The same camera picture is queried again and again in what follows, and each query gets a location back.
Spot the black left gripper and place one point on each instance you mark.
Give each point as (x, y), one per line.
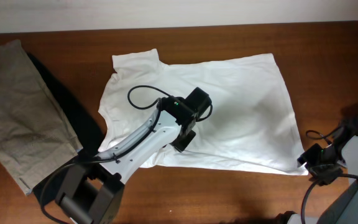
(181, 142)

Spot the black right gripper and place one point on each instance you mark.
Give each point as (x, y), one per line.
(325, 178)

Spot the white t-shirt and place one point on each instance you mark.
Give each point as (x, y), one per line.
(252, 126)

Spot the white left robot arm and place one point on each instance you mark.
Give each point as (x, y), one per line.
(92, 190)

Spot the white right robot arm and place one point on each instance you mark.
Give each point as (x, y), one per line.
(339, 159)

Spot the black garment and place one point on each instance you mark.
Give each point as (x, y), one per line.
(86, 128)

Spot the khaki beige garment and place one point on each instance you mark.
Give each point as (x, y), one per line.
(36, 137)

